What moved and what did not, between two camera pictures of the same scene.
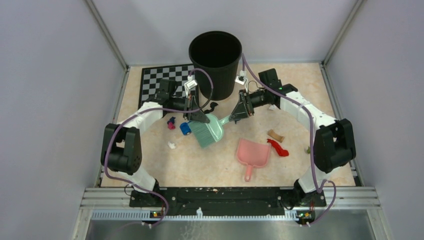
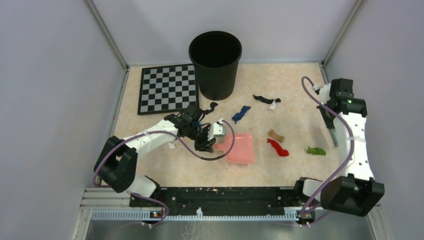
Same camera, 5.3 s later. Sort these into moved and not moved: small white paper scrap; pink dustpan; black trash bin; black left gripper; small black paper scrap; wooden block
Moved: pink dustpan; black left gripper
Not moved: small black paper scrap; small white paper scrap; black trash bin; wooden block
